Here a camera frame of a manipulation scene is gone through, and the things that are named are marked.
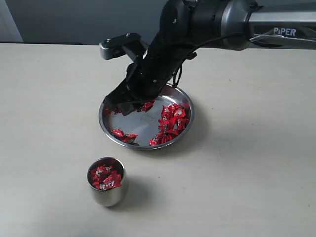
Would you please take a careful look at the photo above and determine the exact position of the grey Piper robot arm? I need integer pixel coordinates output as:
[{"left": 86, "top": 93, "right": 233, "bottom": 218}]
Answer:
[{"left": 100, "top": 0, "right": 316, "bottom": 115}]

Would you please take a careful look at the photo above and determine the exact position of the red wrapped candy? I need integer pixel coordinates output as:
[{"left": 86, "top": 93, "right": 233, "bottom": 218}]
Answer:
[
  {"left": 171, "top": 104, "right": 186, "bottom": 122},
  {"left": 121, "top": 133, "right": 138, "bottom": 144}
]

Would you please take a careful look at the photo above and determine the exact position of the black cable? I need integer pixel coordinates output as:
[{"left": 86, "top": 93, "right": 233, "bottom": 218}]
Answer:
[{"left": 170, "top": 32, "right": 250, "bottom": 88}]

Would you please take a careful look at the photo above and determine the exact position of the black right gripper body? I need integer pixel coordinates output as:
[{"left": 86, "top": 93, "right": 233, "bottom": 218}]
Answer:
[{"left": 124, "top": 0, "right": 224, "bottom": 99}]

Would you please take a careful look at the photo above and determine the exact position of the round steel plate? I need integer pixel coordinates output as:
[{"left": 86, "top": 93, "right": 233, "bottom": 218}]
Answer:
[{"left": 99, "top": 83, "right": 195, "bottom": 150}]

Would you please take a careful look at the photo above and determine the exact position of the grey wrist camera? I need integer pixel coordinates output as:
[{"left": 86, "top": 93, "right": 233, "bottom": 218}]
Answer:
[{"left": 99, "top": 33, "right": 149, "bottom": 62}]

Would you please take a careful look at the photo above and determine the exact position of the stainless steel cup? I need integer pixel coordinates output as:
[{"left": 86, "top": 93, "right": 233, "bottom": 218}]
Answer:
[{"left": 86, "top": 157, "right": 129, "bottom": 207}]

